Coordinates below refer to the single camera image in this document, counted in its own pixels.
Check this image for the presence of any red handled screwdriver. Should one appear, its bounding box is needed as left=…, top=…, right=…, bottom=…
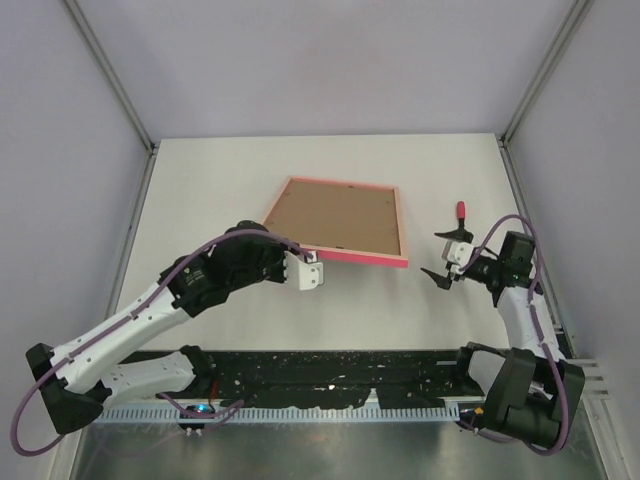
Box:
left=456, top=201, right=466, bottom=231

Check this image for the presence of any pink picture frame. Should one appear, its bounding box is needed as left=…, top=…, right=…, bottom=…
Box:
left=262, top=177, right=409, bottom=268

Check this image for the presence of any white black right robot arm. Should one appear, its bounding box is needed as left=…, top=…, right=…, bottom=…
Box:
left=427, top=220, right=585, bottom=456

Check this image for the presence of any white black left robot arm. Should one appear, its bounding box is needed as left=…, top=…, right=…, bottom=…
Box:
left=26, top=221, right=319, bottom=436

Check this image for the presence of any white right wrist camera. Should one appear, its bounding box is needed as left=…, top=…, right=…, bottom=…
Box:
left=443, top=241, right=475, bottom=281

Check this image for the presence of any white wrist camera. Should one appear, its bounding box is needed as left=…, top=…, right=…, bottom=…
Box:
left=284, top=251, right=324, bottom=291
left=443, top=241, right=475, bottom=281

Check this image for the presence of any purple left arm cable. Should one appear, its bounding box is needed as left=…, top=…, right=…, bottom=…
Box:
left=10, top=230, right=319, bottom=457

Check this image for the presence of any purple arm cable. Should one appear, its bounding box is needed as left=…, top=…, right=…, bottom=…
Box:
left=457, top=214, right=571, bottom=454
left=10, top=230, right=319, bottom=457

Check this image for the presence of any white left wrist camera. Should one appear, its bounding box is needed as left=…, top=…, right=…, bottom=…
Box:
left=284, top=251, right=324, bottom=291

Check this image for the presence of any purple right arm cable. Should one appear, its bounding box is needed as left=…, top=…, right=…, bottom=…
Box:
left=457, top=214, right=571, bottom=454

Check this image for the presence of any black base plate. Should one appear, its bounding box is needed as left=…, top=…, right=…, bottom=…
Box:
left=155, top=350, right=512, bottom=409

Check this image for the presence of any aluminium front rail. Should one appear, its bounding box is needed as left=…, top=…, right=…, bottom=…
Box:
left=575, top=359, right=610, bottom=400

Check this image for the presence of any white slotted cable duct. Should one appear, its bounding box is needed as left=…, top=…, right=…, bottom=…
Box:
left=95, top=402, right=460, bottom=424

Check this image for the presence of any left aluminium corner post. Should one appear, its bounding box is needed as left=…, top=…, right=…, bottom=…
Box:
left=62, top=0, right=160, bottom=156

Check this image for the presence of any aluminium corner post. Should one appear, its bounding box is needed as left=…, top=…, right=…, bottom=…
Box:
left=497, top=0, right=596, bottom=149
left=62, top=0, right=160, bottom=156

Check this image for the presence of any right aluminium corner post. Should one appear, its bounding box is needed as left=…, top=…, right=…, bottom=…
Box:
left=497, top=0, right=596, bottom=149

